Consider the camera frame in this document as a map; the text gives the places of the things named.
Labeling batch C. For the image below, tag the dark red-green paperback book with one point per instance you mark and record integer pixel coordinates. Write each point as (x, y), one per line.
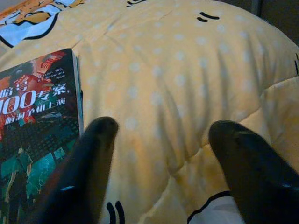
(35, 116)

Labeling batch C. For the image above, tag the yellow cartoon egg blanket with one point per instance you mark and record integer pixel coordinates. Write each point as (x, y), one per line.
(175, 70)

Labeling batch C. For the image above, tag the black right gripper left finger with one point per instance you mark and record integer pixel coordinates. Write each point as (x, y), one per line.
(81, 182)

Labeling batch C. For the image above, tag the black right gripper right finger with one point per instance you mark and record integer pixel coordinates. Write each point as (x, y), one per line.
(261, 186)

